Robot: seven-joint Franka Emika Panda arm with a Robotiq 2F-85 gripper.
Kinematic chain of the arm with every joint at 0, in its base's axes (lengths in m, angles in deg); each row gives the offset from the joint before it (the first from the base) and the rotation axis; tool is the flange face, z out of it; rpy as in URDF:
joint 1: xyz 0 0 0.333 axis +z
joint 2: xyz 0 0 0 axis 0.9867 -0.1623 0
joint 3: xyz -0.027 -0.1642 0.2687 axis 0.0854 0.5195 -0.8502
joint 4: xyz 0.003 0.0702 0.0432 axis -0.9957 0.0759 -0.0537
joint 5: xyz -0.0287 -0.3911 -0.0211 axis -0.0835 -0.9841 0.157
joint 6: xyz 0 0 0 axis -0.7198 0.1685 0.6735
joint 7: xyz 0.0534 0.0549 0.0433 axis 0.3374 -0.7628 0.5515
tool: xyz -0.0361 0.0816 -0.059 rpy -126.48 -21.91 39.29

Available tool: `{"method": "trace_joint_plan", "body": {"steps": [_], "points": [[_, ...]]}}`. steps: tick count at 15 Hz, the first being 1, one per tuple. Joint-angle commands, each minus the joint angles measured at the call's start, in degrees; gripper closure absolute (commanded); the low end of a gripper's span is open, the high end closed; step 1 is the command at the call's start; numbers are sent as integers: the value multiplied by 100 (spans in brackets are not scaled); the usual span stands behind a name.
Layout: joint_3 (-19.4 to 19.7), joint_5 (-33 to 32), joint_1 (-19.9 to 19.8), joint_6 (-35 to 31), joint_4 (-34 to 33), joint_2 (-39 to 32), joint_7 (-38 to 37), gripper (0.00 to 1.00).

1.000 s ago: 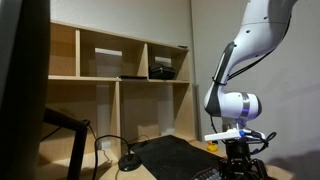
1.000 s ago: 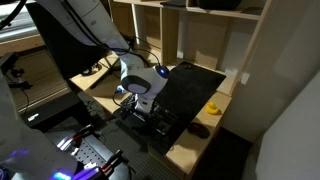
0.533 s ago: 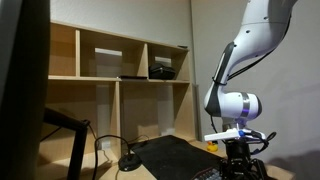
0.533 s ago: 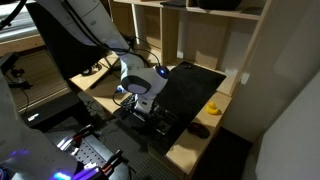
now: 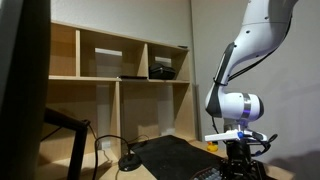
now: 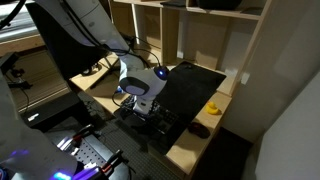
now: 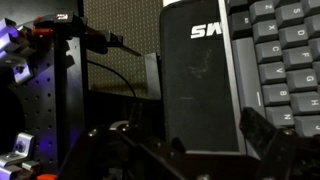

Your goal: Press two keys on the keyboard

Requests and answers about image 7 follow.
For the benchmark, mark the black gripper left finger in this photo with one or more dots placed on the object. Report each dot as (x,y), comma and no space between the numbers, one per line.
(126,153)

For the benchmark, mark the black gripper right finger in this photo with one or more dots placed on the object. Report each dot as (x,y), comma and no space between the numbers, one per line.
(280,150)

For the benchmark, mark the dark mechanical keyboard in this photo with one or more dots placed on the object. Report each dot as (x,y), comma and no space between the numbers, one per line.
(283,66)

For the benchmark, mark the orange black bar clamp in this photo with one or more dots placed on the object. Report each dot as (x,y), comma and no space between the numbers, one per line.
(46,177)
(66,23)

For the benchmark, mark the black desk mat white logo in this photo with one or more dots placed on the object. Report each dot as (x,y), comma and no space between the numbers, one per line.
(196,100)

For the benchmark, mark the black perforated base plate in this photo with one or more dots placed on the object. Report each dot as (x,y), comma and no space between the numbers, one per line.
(36,110)

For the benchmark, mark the silver corner bracket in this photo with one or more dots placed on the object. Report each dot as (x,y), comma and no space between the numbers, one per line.
(23,71)
(18,148)

